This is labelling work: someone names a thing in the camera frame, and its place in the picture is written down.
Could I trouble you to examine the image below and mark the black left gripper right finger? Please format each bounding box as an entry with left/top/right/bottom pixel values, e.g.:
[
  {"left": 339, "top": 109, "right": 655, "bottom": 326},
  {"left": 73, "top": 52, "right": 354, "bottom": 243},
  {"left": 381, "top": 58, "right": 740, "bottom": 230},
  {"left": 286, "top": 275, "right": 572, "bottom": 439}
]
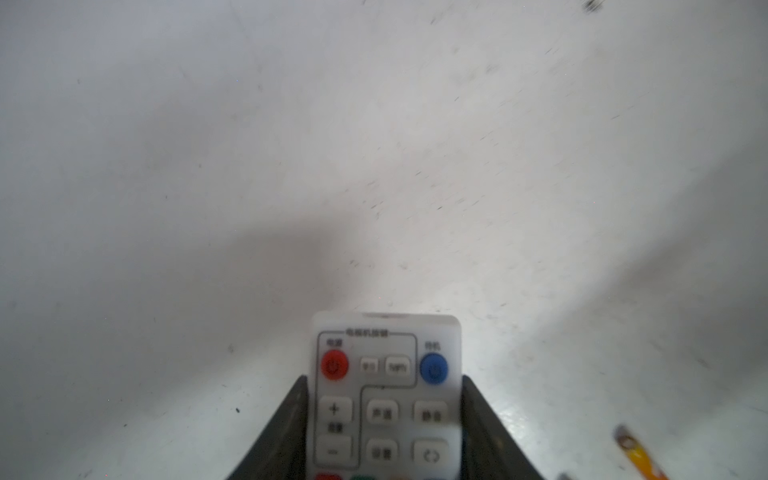
[{"left": 460, "top": 375, "right": 544, "bottom": 480}]

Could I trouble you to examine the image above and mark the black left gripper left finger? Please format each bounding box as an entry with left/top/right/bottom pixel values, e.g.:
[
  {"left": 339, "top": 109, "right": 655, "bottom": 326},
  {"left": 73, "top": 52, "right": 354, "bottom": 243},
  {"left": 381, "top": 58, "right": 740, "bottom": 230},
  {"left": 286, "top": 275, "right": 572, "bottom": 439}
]
[{"left": 228, "top": 375, "right": 309, "bottom": 480}]

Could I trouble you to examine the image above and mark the white remote control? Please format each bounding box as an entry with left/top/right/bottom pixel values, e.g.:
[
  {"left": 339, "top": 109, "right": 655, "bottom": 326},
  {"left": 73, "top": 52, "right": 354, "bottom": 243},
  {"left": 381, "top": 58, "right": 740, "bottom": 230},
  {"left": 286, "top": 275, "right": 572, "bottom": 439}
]
[{"left": 306, "top": 312, "right": 463, "bottom": 479}]

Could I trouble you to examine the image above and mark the orange AAA battery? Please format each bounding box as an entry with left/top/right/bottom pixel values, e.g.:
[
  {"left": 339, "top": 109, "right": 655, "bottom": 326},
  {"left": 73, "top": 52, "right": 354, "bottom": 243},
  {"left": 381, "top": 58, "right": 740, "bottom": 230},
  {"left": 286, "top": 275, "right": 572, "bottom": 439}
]
[{"left": 614, "top": 424, "right": 668, "bottom": 480}]

